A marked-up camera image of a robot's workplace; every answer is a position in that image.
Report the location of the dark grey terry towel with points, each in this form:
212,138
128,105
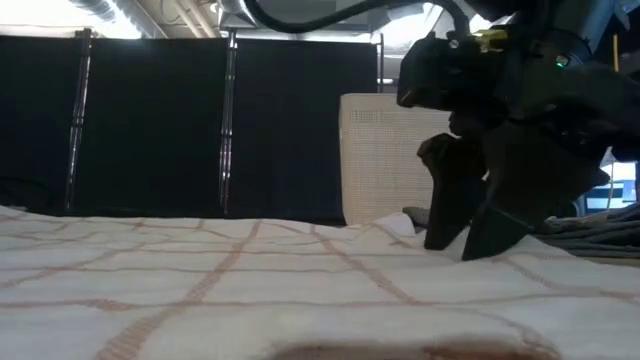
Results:
590,235

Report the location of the white towel with red checks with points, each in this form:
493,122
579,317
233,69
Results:
250,280

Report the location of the black white striped object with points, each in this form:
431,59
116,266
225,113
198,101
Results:
607,195

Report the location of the white plastic basket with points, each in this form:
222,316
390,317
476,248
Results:
380,160

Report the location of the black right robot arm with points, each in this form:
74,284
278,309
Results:
530,20

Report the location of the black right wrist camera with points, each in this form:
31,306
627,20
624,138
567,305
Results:
440,75

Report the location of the black folding partition screen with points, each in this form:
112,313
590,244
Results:
150,125

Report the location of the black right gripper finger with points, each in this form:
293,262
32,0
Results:
530,190
455,190

